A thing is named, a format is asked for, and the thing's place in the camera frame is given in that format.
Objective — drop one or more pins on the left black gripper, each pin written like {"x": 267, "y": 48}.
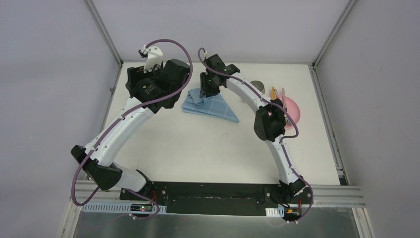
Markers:
{"x": 133, "y": 78}

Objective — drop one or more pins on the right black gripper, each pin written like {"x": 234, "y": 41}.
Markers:
{"x": 206, "y": 90}

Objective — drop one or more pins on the blue checked cloth napkin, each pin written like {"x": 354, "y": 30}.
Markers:
{"x": 214, "y": 106}

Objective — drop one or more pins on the grey ribbed mug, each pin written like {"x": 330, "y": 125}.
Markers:
{"x": 258, "y": 85}

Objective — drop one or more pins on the gold table knife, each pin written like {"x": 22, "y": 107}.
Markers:
{"x": 273, "y": 94}

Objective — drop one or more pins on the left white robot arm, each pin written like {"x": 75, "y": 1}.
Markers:
{"x": 98, "y": 155}

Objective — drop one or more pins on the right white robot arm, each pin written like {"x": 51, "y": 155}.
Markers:
{"x": 270, "y": 117}

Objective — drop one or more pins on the pink plate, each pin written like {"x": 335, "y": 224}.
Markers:
{"x": 293, "y": 110}

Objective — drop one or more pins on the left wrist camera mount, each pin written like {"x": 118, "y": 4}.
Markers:
{"x": 153, "y": 55}

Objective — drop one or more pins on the pink handled spoon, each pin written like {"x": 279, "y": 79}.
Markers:
{"x": 284, "y": 99}

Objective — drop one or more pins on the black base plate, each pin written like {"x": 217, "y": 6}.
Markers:
{"x": 234, "y": 199}

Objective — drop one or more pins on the aluminium frame rail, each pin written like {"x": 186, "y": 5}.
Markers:
{"x": 336, "y": 211}

